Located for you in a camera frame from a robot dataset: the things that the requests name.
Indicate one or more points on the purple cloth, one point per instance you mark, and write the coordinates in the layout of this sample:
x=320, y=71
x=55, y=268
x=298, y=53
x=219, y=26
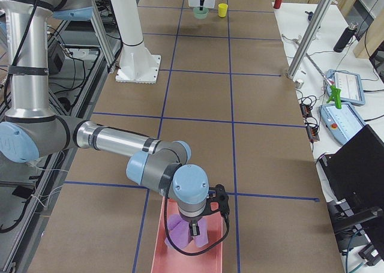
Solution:
x=179, y=232

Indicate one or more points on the green ceramic bowl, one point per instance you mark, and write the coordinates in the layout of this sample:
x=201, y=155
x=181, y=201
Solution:
x=200, y=12

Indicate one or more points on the yellow plastic cup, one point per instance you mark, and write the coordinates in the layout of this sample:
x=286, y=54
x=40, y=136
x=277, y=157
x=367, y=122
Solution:
x=222, y=10

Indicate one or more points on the small metal cylinder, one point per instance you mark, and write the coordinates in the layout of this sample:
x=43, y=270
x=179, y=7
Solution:
x=299, y=83

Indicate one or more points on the black water bottle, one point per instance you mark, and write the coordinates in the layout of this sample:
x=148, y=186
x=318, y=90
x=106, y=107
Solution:
x=346, y=36

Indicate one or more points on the reacher grabber tool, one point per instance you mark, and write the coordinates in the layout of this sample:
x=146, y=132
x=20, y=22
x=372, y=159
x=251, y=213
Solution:
x=335, y=92

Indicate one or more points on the black laptop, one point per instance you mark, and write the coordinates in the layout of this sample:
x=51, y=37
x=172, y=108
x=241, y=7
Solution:
x=355, y=174

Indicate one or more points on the teach pendant tablet far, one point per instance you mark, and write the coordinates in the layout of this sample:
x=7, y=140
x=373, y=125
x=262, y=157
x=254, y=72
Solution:
x=350, y=85

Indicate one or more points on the teach pendant tablet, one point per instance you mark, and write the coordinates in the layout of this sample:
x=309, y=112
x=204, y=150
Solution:
x=342, y=123
x=350, y=85

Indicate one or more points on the teach pendant tablet near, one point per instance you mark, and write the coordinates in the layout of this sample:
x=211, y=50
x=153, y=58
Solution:
x=342, y=123

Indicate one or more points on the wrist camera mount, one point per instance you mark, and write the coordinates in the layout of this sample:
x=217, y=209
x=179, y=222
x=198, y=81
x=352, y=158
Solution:
x=217, y=201

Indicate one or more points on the white pillar mount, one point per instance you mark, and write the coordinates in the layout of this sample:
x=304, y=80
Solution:
x=136, y=63

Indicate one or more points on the aluminium frame post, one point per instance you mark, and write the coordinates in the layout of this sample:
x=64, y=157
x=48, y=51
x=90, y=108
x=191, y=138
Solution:
x=319, y=14

